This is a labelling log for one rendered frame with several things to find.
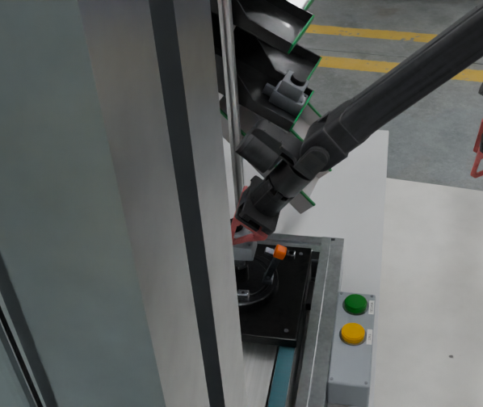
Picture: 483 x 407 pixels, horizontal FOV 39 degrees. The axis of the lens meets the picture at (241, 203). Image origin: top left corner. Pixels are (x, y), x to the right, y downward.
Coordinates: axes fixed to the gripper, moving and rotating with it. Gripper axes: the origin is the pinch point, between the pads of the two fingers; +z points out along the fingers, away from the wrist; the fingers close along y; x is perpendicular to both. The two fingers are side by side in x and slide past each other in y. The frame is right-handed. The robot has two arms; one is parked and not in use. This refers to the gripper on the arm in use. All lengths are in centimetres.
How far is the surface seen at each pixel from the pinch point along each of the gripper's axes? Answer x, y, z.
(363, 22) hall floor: 73, -344, 88
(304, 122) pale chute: 8.8, -47.9, 1.9
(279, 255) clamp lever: 8.6, 0.9, -1.8
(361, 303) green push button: 26.0, 1.7, -3.7
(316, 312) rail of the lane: 20.5, 4.0, 2.0
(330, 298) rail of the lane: 22.3, 0.2, 0.7
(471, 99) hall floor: 123, -247, 48
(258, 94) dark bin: -7.7, -26.9, -9.4
